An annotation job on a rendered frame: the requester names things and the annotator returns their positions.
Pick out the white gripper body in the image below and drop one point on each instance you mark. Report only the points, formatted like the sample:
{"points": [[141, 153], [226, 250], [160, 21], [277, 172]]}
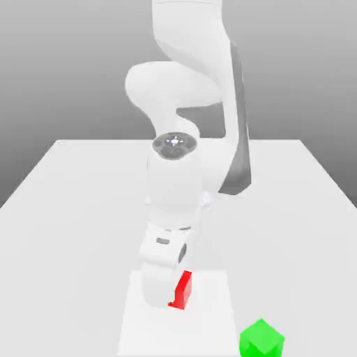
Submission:
{"points": [[157, 284]]}

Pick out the small red cube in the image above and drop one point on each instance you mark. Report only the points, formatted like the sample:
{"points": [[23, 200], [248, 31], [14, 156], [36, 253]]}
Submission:
{"points": [[184, 291]]}

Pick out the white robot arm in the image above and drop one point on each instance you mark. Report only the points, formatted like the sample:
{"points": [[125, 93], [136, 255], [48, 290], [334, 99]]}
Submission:
{"points": [[173, 184]]}

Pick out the small green cube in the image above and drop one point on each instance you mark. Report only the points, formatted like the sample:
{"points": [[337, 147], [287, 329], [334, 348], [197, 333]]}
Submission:
{"points": [[260, 339]]}

